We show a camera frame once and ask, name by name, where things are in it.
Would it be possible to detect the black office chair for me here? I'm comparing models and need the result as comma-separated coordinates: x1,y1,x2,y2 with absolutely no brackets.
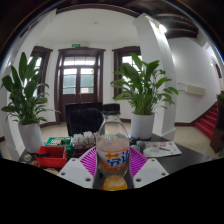
64,101,105,138

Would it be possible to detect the potted plant tall white pot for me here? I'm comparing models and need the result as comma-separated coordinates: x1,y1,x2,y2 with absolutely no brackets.
0,51,57,155

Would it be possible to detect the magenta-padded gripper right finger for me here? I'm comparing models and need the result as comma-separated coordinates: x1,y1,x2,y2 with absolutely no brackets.
127,146,170,190

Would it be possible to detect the red plastic box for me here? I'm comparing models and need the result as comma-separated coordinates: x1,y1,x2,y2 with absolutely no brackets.
34,145,69,169

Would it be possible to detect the open magazine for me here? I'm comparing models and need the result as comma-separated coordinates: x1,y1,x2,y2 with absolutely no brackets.
142,140,183,159

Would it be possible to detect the potted plant wide white pot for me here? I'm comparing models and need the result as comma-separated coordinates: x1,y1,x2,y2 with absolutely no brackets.
110,52,180,141

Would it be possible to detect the white wall heater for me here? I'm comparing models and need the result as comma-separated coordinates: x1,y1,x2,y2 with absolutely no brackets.
184,82,207,97

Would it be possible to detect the orange drink bottle black cap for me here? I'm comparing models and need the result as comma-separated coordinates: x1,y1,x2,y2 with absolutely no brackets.
95,103,131,192

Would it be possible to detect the dark wooden double door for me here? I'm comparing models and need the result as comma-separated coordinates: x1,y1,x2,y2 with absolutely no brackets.
54,47,107,123

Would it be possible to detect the tray of small white items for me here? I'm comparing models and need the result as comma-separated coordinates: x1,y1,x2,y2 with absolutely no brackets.
71,130,99,148

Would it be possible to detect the dark framed window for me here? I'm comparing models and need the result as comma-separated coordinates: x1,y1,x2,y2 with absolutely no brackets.
111,45,144,100
29,45,54,98

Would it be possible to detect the green box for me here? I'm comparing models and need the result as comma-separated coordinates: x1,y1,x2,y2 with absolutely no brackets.
44,136,74,151

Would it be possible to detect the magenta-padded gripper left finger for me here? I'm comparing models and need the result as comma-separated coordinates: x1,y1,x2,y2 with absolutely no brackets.
57,145,99,190

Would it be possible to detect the red carpeted staircase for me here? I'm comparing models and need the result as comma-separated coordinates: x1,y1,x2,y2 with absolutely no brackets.
194,102,220,141

